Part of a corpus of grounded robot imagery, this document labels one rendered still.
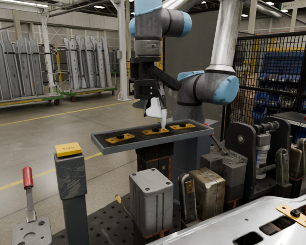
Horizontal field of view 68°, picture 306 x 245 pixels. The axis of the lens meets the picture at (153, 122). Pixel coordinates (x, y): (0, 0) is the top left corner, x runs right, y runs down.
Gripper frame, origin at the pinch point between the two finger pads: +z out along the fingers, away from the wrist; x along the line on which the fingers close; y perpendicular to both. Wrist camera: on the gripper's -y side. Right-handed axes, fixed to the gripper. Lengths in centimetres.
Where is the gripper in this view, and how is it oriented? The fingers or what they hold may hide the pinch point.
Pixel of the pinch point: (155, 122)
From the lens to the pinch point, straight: 72.1
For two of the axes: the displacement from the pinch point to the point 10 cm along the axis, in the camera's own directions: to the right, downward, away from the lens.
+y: -9.2, 1.1, -3.8
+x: 3.9, 2.6, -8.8
